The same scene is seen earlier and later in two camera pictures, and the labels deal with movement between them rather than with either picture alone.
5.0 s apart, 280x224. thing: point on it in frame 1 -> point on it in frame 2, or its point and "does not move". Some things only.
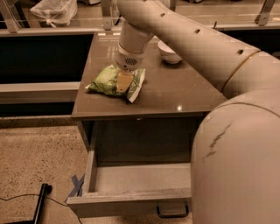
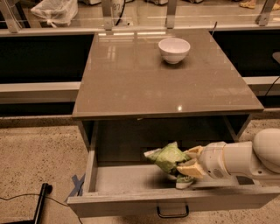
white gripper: (127, 61) -> (212, 161)
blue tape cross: (77, 191) does not move
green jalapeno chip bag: (106, 81) -> (168, 157)
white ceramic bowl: (168, 54) does not move
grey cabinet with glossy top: (161, 121) does not move
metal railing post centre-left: (107, 10) does not move
